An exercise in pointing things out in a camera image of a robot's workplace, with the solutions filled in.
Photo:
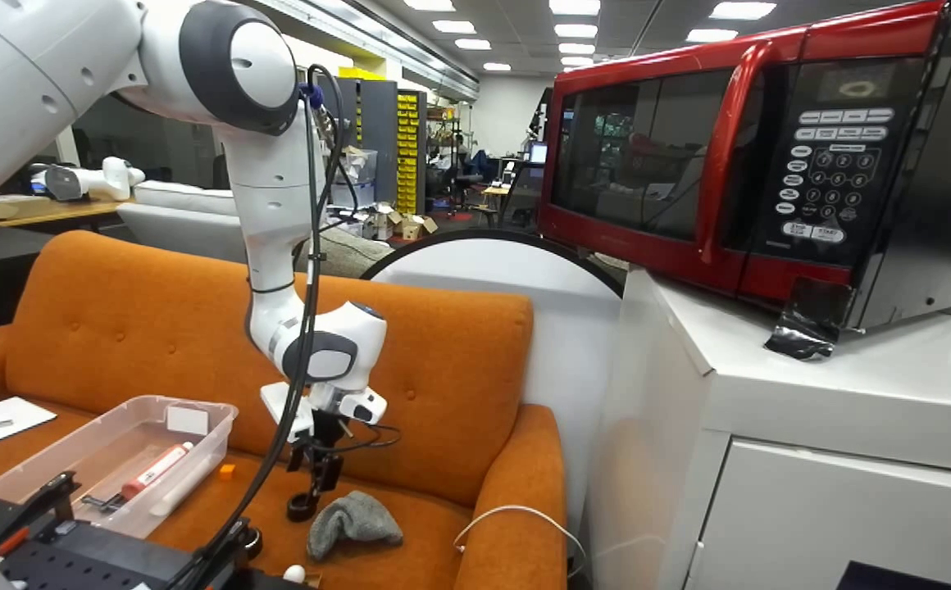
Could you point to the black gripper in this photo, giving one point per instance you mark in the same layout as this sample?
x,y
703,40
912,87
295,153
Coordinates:
x,y
327,439

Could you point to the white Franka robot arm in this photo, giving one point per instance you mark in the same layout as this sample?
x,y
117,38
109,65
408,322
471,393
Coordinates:
x,y
19,76

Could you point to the small orange object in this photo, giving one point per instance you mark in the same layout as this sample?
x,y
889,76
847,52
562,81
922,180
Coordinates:
x,y
229,474

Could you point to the clear plastic storage box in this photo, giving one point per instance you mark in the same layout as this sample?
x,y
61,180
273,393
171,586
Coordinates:
x,y
85,461

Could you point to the grey cloth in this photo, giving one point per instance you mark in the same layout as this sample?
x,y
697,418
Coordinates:
x,y
350,522

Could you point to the red white marker pen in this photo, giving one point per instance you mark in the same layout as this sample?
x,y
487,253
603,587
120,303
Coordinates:
x,y
164,465

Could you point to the orange fabric sofa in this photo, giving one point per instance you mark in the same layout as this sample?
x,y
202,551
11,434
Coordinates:
x,y
443,361

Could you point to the grey cushion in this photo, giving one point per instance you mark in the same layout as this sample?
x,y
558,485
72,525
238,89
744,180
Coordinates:
x,y
362,250

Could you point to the black perforated mounting board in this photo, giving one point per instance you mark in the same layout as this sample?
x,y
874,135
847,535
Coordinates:
x,y
92,562

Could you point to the white low table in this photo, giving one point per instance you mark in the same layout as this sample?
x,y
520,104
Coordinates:
x,y
182,230

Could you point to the black red clamp tool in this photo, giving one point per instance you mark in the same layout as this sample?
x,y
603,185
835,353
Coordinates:
x,y
33,511

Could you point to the white paper sheet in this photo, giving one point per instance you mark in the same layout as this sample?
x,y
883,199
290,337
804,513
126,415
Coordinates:
x,y
3,421

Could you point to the yellow black sign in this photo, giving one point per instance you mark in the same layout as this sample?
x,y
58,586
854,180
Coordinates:
x,y
408,153

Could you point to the white device on desk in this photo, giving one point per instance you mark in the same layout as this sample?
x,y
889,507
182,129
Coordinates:
x,y
88,182

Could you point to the wooden office desk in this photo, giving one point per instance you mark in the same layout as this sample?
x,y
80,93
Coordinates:
x,y
52,212

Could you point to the ceiling light panel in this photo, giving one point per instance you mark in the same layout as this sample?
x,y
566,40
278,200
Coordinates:
x,y
498,67
574,31
712,35
744,13
574,52
454,28
428,4
473,45
574,9

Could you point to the red microwave oven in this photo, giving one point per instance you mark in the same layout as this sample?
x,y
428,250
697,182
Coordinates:
x,y
661,153

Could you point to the black crumpled plastic wrap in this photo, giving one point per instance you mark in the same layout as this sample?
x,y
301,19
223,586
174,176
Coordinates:
x,y
797,341

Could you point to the white cabinet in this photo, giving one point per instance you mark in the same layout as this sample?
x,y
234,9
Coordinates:
x,y
824,513

